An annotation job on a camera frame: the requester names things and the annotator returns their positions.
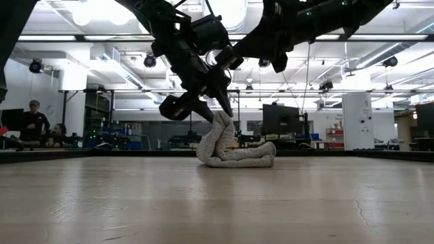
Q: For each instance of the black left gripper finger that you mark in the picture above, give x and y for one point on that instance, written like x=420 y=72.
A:
x=201 y=108
x=220 y=88

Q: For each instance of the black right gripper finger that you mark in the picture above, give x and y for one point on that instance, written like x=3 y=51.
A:
x=256 y=42

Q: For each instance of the grey waffle microfiber towel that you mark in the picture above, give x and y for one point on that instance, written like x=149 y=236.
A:
x=237 y=159

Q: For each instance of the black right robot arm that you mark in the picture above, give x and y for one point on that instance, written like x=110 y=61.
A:
x=339 y=17

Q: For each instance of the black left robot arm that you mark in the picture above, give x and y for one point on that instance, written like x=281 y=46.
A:
x=162 y=20

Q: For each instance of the black background robot arm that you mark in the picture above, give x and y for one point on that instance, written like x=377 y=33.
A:
x=249 y=138
x=186 y=139

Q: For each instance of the black computer monitor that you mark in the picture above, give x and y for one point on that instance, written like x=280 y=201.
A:
x=12 y=119
x=279 y=118
x=425 y=118

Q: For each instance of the blue storage cabinet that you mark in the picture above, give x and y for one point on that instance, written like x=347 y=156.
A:
x=132 y=145

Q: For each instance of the white pillar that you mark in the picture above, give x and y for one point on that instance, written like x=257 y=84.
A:
x=357 y=118

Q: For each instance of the black overhead light bar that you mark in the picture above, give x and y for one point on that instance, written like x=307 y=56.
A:
x=80 y=37

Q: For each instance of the red shelf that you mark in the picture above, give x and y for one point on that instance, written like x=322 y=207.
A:
x=335 y=145

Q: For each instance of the person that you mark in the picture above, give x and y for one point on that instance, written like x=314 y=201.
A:
x=34 y=125
x=59 y=135

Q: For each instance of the black ceiling camera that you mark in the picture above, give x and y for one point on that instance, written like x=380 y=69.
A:
x=326 y=85
x=150 y=61
x=35 y=66
x=264 y=63
x=390 y=62

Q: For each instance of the silver ceiling duct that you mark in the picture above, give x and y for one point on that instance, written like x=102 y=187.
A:
x=237 y=10

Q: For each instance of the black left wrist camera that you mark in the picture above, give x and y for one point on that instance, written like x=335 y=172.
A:
x=212 y=34

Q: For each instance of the black background rig frame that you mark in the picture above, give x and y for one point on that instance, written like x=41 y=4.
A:
x=64 y=108

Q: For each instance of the black metal table frame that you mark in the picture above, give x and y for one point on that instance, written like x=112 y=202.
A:
x=51 y=156

